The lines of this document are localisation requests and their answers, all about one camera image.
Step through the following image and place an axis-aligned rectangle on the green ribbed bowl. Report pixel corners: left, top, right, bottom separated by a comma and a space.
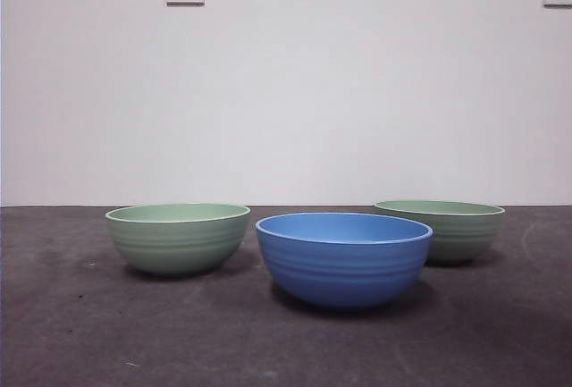
374, 199, 507, 266
105, 202, 252, 277

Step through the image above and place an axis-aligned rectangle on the blue ribbed bowl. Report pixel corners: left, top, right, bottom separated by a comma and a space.
255, 212, 434, 308

